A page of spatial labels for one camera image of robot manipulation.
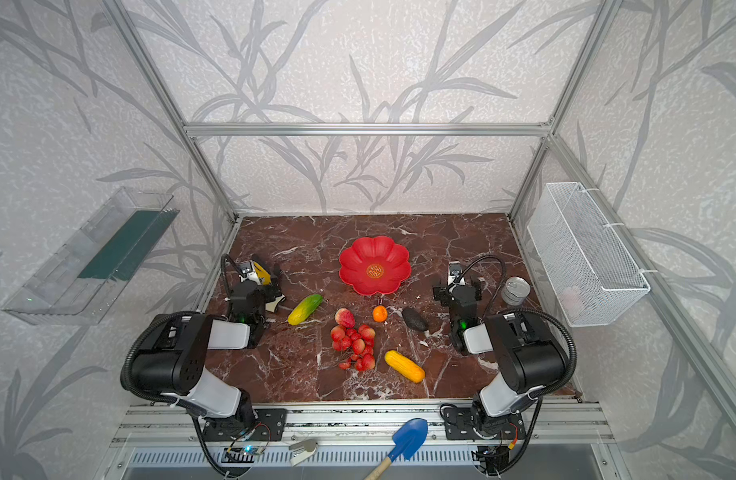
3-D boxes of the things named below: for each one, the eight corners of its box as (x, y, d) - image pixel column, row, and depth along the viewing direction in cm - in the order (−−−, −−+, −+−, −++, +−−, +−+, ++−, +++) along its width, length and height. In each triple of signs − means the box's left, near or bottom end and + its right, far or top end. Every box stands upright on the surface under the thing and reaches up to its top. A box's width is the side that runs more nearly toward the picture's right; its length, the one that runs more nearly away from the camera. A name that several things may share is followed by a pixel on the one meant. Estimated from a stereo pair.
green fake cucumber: (287, 321, 94) (284, 316, 91) (312, 294, 100) (310, 288, 97) (298, 329, 92) (295, 324, 89) (323, 301, 98) (321, 295, 96)
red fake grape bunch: (331, 370, 84) (327, 362, 78) (335, 333, 91) (332, 323, 85) (375, 370, 84) (374, 362, 78) (376, 333, 91) (375, 323, 85)
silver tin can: (504, 306, 98) (511, 295, 92) (499, 287, 102) (505, 276, 96) (525, 306, 98) (534, 295, 92) (519, 287, 102) (527, 276, 96)
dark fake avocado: (419, 337, 91) (420, 332, 88) (399, 317, 95) (399, 312, 92) (429, 327, 93) (430, 323, 90) (409, 308, 97) (410, 303, 94)
